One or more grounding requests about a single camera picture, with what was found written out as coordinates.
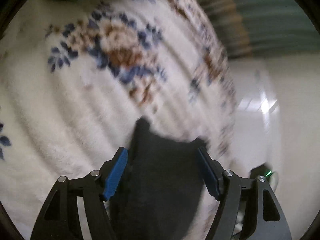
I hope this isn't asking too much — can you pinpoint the black striped t-shirt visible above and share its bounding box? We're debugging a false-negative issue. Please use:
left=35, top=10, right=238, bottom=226
left=110, top=118, right=206, bottom=239

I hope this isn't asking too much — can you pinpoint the floral white bed blanket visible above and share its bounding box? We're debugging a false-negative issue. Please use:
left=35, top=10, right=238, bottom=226
left=1, top=0, right=235, bottom=239

